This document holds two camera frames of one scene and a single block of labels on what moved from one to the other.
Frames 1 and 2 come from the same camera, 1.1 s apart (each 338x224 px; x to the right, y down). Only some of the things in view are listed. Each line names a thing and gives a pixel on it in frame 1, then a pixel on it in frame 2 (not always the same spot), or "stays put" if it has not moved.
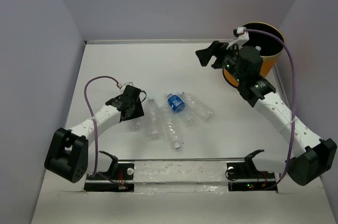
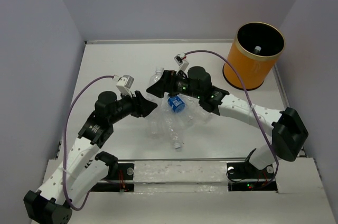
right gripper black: x=217 y=47 -> x=167 y=84
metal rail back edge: x=177 y=42 stays put
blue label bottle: x=176 y=102 stays put
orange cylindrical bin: x=270 y=46 stays put
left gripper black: x=138 y=112 stays put
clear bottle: x=135 y=126 -> x=156 y=76
